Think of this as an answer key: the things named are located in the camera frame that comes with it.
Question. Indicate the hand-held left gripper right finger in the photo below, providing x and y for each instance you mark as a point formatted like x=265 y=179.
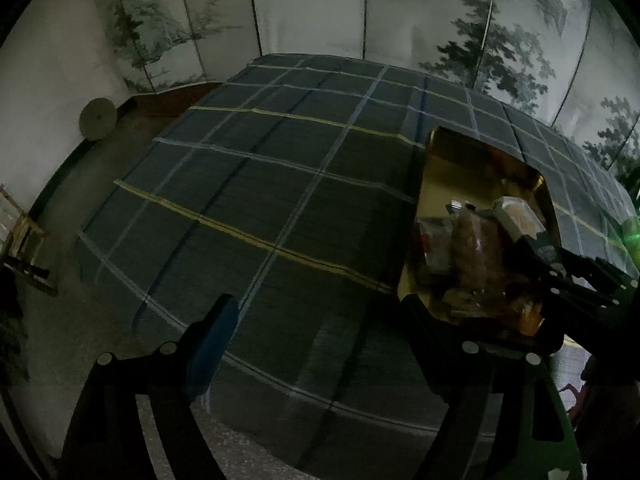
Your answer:
x=430 y=335

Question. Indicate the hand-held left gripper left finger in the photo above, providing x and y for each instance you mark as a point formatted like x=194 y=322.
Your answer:
x=215 y=345

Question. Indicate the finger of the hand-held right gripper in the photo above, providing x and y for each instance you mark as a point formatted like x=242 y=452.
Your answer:
x=567 y=267
x=575 y=294

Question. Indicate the dark blue white packet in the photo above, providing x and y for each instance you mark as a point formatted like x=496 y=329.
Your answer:
x=546 y=251

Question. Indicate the orange snack packet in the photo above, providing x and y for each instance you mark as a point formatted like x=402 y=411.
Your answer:
x=531 y=316

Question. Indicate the clear-wrapped brown cake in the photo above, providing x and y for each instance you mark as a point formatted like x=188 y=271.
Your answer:
x=475 y=250

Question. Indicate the red gold-lined box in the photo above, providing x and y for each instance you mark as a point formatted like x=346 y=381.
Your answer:
x=450 y=180

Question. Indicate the plaid tablecloth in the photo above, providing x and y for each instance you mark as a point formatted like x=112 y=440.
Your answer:
x=250 y=185

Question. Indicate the round grey disc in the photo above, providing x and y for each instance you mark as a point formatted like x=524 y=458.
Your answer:
x=96 y=117

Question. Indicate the painted folding screen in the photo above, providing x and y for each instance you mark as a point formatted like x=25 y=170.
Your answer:
x=310 y=10

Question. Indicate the small wooden frame chair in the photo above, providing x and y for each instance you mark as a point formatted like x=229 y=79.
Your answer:
x=25 y=232

